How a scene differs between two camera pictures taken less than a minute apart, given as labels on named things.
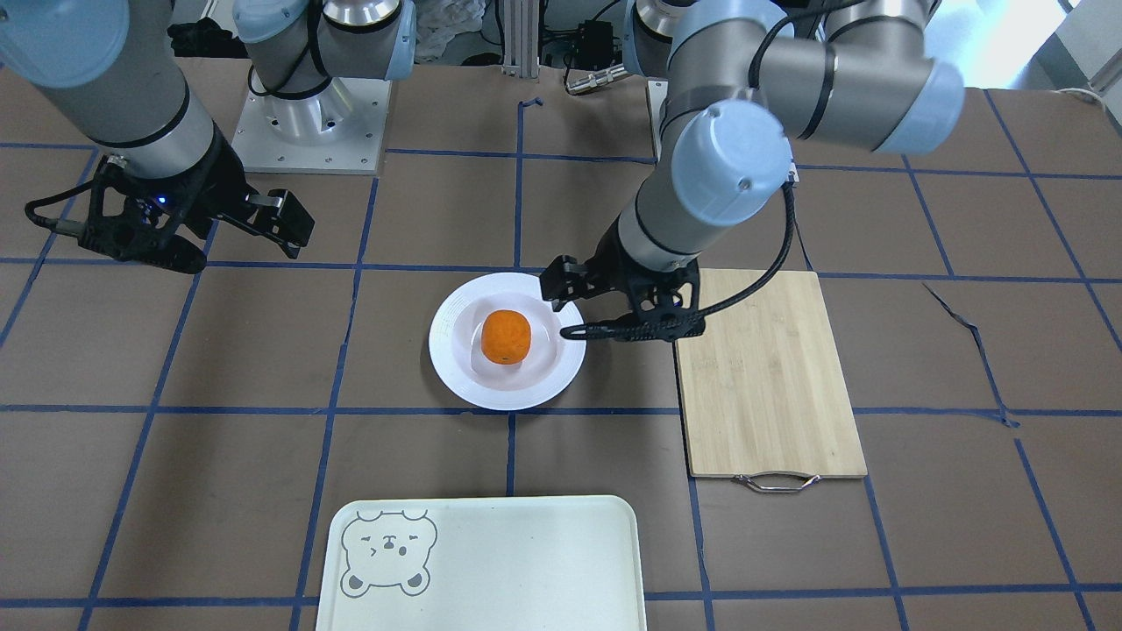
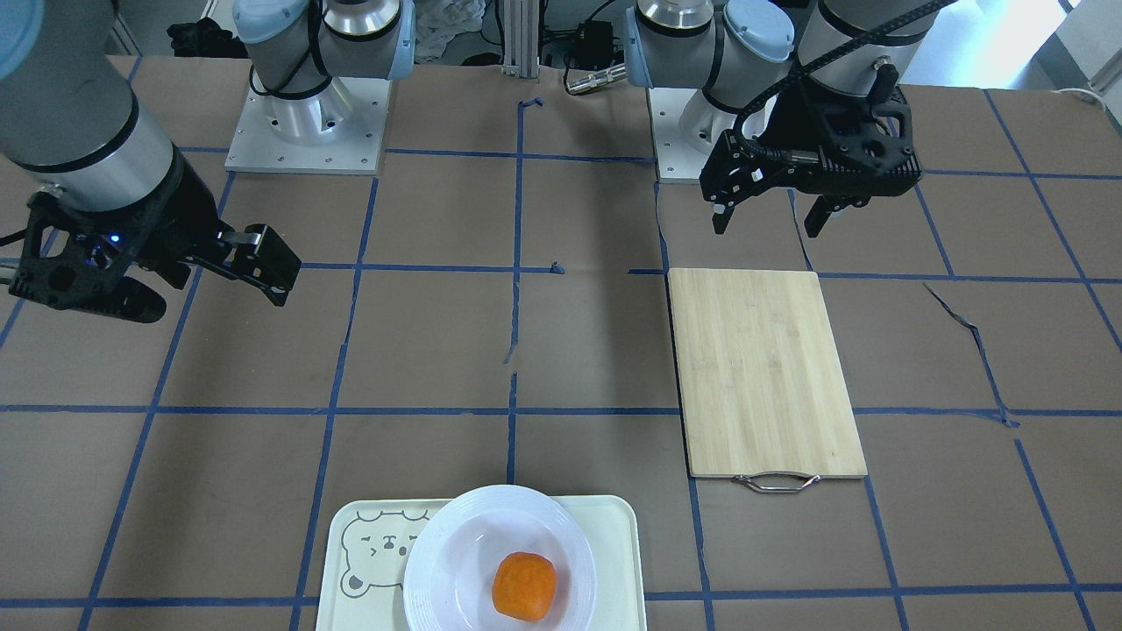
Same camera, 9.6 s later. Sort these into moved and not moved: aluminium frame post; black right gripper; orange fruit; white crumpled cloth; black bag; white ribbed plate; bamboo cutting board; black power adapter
Moved: white ribbed plate; black right gripper; orange fruit
Not moved: white crumpled cloth; black bag; black power adapter; bamboo cutting board; aluminium frame post
